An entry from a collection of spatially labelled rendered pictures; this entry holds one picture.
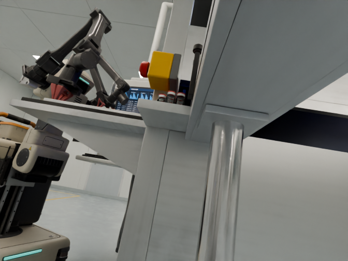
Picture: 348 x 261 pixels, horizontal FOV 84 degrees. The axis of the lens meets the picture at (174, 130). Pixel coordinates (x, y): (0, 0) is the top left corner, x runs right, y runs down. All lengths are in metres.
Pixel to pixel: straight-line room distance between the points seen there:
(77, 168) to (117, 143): 6.15
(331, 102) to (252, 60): 0.52
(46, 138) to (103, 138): 0.75
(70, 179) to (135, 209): 6.36
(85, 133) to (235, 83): 0.54
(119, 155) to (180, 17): 0.48
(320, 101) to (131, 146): 0.56
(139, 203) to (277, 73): 0.40
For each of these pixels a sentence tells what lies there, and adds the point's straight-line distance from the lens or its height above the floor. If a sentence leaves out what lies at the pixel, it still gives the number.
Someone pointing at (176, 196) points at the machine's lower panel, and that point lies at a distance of 0.49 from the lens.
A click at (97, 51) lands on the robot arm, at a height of 1.16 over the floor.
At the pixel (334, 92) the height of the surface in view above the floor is 1.05.
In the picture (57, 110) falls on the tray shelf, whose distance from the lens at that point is 0.64.
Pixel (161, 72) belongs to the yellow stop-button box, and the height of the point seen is 0.97.
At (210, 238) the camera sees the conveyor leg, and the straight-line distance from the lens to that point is 0.29.
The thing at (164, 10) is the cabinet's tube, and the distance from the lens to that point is 2.33.
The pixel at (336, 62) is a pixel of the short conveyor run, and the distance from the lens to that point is 0.21.
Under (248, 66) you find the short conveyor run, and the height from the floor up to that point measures 0.84.
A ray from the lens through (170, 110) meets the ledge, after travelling 0.38.
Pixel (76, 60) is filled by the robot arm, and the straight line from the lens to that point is 0.76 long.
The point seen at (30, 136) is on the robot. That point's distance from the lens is 1.38.
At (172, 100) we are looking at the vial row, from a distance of 0.43.
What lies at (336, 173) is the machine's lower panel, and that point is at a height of 0.82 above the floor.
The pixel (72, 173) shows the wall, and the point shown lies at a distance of 6.82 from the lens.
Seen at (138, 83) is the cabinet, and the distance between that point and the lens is 1.77.
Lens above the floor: 0.73
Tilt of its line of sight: 15 degrees up
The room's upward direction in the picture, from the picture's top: 10 degrees clockwise
